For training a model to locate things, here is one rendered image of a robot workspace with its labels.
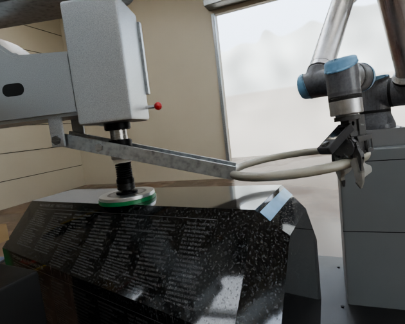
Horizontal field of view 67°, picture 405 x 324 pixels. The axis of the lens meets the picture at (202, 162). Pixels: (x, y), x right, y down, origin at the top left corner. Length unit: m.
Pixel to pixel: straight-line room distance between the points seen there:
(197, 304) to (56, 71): 0.89
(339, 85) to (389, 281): 1.22
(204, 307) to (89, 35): 0.92
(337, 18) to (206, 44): 4.99
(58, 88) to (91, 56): 0.17
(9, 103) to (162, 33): 5.53
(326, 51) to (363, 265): 1.14
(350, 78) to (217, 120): 5.13
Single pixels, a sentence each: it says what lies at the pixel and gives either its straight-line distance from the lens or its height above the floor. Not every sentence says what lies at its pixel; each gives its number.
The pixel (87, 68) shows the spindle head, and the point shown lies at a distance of 1.16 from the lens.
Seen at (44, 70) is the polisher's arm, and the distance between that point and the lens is 1.25.
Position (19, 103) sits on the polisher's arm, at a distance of 1.29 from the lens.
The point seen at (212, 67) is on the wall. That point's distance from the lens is 6.11.
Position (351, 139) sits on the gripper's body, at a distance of 0.97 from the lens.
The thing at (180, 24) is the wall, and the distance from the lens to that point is 6.53.
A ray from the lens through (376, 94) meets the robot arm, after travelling 1.83.
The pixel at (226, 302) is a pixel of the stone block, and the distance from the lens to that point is 0.81.
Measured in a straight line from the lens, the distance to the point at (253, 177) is 0.96.
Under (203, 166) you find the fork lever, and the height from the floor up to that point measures 0.91.
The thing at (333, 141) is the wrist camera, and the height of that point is 0.97.
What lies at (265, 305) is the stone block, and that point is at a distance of 0.83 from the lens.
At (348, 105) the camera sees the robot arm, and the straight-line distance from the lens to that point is 0.96.
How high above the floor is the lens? 1.05
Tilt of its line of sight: 6 degrees down
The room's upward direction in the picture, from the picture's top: 7 degrees counter-clockwise
